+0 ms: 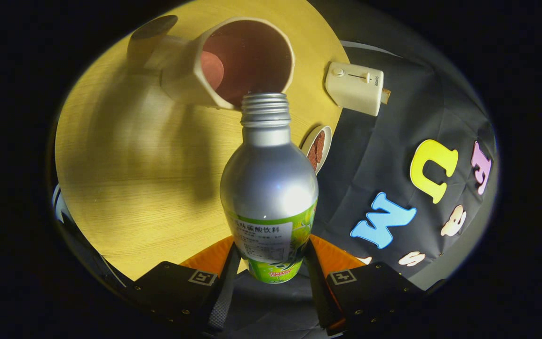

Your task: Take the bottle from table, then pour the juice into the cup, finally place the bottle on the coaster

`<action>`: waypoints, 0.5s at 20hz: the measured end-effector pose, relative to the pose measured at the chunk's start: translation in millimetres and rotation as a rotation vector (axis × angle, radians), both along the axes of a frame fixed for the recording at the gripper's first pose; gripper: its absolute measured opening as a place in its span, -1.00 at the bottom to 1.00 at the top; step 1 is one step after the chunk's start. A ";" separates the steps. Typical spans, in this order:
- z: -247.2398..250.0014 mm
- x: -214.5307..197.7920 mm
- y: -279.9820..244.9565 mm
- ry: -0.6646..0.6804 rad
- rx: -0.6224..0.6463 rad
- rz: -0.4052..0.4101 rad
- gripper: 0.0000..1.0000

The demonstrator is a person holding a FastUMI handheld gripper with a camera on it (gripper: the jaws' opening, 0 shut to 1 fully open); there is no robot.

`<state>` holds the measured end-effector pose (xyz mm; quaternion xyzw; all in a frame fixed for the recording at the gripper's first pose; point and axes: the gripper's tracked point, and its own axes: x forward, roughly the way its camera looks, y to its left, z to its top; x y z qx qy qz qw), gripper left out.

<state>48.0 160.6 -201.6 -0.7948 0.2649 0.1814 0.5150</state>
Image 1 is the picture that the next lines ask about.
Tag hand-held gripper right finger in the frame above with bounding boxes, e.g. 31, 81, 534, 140
305, 234, 424, 336

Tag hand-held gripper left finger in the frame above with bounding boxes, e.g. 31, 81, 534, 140
125, 235, 242, 336

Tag silver bottle with green label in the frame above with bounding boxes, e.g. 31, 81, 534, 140
219, 92, 319, 284

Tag beige cup with handle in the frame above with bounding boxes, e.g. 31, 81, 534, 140
128, 15, 296, 110

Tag wooden table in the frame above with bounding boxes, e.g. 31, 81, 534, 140
55, 0, 351, 282

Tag brown meat strips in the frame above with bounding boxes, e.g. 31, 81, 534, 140
307, 131, 326, 171

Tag black backdrop cloth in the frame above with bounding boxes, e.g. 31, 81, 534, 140
233, 45, 497, 339

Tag white round plate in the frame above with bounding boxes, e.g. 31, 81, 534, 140
301, 125, 333, 176

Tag white toaster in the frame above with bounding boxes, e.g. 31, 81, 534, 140
325, 61, 391, 117

